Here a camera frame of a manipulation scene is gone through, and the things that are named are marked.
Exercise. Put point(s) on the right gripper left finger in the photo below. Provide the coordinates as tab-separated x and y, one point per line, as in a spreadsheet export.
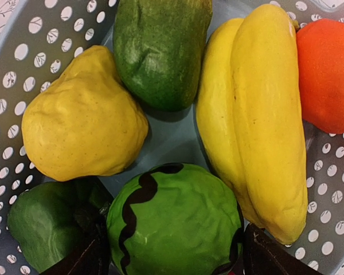
92	254

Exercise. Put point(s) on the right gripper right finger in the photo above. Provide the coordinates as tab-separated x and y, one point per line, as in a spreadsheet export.
263	256

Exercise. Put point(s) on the green toy watermelon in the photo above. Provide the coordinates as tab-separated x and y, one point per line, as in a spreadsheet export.
176	218

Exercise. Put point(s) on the yellow toy banana bunch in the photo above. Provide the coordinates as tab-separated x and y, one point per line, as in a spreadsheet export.
249	117

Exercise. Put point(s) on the green toy pepper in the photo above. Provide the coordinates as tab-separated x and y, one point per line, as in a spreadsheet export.
51	219

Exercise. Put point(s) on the yellow toy pear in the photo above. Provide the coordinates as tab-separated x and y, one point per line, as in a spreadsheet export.
86	122

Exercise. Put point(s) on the orange toy fruit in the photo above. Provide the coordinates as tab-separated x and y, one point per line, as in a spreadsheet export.
320	47

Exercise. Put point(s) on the green orange toy mango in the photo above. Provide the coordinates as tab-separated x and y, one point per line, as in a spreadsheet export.
158	48

